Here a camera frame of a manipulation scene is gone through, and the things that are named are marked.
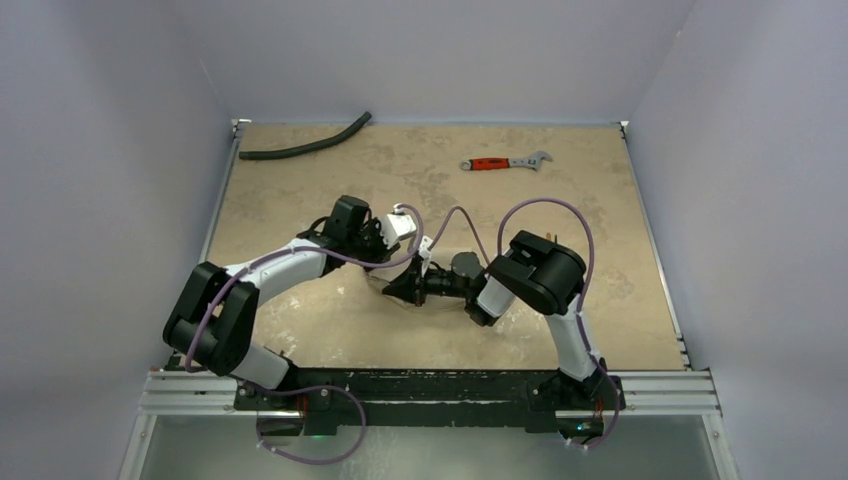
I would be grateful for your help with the aluminium front rail frame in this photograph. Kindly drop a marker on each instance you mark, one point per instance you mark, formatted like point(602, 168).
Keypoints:
point(647, 393)

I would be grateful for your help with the left aluminium side rail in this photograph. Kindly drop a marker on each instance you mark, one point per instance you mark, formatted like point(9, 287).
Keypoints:
point(211, 217)

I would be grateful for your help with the right aluminium side rail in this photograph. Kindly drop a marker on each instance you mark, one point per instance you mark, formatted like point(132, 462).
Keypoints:
point(653, 196)

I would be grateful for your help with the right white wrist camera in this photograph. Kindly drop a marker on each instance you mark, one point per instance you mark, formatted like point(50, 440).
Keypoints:
point(425, 246)

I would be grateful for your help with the beige cloth napkin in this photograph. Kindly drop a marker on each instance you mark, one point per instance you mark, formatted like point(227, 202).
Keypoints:
point(448, 288)

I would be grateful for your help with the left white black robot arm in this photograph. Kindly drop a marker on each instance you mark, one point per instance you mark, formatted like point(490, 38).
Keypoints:
point(213, 319)

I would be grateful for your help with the black foam tube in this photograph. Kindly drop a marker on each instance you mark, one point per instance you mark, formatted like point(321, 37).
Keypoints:
point(312, 147)

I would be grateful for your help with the red handled adjustable wrench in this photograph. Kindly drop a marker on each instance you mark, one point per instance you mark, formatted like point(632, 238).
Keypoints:
point(532, 161)

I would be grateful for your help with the aluminium side rail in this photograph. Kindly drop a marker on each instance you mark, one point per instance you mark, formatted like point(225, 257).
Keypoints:
point(653, 196)
point(211, 217)

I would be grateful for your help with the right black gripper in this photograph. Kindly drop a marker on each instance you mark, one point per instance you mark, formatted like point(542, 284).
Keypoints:
point(422, 283)

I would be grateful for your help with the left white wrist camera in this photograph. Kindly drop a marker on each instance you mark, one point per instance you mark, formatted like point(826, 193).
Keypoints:
point(396, 226)

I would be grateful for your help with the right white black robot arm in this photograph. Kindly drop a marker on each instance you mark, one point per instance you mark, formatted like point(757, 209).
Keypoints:
point(544, 275)

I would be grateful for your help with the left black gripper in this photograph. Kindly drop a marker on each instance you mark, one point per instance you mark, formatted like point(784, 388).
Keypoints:
point(383, 253)

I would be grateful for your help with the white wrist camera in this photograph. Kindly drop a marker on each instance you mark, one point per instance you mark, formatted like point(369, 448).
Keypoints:
point(396, 226)
point(425, 246)

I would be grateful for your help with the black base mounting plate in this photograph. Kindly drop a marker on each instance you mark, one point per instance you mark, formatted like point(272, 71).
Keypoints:
point(538, 401)

